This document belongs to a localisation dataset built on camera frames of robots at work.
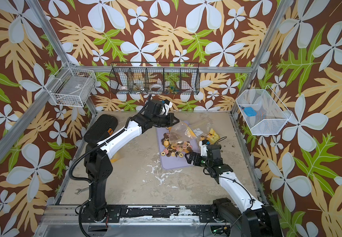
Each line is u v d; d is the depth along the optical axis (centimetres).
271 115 77
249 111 85
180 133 91
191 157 75
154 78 96
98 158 50
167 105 77
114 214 74
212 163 65
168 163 95
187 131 84
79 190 82
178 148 96
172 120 73
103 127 102
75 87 86
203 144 78
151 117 66
